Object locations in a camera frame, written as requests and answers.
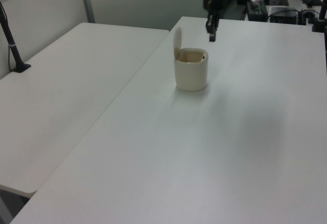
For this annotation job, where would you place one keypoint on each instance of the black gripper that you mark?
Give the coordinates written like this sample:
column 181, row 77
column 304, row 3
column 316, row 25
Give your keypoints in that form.
column 214, row 2

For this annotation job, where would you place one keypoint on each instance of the small cream trash bin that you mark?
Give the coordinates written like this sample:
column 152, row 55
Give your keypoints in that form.
column 190, row 75

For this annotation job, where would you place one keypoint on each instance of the black electronics box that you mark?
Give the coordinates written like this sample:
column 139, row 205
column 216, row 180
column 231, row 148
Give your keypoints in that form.
column 256, row 11

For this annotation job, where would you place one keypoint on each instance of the black tablet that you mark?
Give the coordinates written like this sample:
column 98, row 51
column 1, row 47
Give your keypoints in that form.
column 279, row 1

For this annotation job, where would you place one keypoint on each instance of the black flat device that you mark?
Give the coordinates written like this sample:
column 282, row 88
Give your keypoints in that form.
column 283, row 15

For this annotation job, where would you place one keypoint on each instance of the white side table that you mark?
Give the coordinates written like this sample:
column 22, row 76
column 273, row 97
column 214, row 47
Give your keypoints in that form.
column 64, row 86

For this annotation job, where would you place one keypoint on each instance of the black camera stand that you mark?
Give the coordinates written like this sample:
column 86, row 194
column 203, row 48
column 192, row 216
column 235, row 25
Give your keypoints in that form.
column 320, row 19

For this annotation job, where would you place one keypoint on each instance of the grey metal partition post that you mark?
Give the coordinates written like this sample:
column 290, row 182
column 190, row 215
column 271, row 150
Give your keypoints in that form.
column 87, row 1

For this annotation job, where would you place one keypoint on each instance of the black clamp-mounted camera pole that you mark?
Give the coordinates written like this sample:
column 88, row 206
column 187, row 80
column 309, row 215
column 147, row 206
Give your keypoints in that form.
column 12, row 47

